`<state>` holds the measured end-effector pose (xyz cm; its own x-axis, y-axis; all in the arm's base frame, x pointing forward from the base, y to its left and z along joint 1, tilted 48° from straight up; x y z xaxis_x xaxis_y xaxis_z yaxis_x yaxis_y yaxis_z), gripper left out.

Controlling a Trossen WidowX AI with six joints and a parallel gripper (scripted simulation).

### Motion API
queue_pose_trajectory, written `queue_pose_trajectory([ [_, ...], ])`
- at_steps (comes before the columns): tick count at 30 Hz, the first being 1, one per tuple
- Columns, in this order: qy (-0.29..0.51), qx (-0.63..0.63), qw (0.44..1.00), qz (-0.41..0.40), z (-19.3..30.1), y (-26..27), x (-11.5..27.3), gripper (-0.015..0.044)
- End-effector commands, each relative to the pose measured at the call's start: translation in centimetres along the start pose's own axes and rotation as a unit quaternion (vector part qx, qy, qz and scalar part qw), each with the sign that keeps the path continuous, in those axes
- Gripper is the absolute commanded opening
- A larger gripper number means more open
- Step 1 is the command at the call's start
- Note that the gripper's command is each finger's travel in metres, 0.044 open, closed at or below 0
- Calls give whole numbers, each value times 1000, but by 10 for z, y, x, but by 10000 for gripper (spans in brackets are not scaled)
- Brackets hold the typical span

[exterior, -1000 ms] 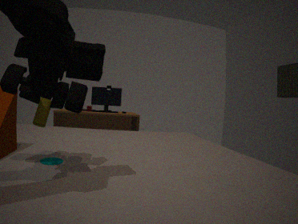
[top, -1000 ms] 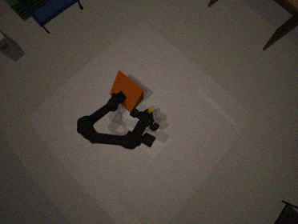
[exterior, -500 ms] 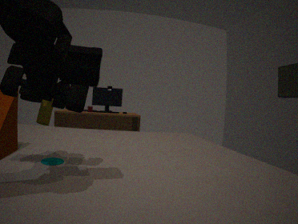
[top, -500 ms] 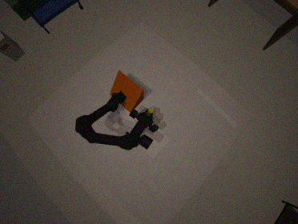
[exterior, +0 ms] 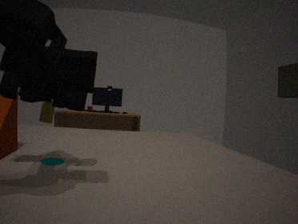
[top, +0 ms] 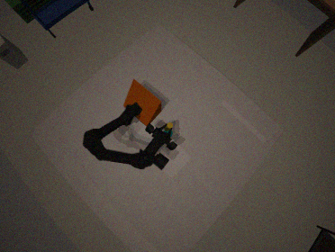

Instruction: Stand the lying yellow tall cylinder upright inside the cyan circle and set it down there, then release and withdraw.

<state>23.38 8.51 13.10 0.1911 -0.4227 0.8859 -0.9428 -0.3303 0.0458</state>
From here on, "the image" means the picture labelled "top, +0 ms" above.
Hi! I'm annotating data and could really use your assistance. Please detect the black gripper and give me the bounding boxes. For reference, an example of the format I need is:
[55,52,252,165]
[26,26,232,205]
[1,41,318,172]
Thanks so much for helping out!
[145,123,177,150]

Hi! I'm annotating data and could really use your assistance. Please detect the yellow cylinder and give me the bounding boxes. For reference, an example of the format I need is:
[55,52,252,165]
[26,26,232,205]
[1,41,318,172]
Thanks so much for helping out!
[164,122,173,131]

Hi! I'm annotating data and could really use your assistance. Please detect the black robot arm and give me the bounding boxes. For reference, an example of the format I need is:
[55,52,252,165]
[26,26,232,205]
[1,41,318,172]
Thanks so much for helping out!
[83,102,169,169]

